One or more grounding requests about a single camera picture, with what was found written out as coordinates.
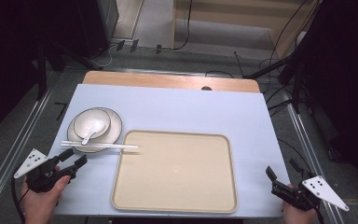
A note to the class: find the white dark-rimmed bowl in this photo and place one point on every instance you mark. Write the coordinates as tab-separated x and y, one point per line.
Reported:
102	113

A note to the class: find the person's left hand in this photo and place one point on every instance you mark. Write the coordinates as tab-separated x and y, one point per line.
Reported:
40	205

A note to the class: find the dark curtain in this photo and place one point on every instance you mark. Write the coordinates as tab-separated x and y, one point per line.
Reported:
348	77
9	62

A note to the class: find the black stand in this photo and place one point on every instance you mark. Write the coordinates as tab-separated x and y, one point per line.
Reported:
273	67

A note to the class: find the dark cabinet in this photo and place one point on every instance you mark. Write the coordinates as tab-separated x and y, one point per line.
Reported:
102	21

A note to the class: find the pale table cover sheet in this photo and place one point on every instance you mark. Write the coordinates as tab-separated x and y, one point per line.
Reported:
183	109

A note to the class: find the beige plastic tray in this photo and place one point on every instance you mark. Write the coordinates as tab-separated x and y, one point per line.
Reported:
174	174

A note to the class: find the metal floor rail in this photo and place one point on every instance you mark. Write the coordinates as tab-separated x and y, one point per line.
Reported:
310	155
18	143

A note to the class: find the black floor bracket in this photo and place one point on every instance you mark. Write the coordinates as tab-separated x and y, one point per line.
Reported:
62	110

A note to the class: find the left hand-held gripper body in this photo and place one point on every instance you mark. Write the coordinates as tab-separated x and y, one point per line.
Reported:
43	177

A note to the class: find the white dark-rimmed plate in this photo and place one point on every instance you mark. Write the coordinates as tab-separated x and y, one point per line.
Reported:
115	127

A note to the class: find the person's right hand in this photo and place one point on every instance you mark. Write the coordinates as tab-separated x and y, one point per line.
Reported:
298	216

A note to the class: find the black power plug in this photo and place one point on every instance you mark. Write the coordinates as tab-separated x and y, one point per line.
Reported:
158	48
120	45

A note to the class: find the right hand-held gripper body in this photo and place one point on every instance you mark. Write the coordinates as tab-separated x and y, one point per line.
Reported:
301	194

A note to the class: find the white ceramic spoon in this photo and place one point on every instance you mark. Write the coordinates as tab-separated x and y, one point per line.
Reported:
96	125

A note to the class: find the wooden table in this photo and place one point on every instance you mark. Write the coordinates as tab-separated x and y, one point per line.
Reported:
155	81

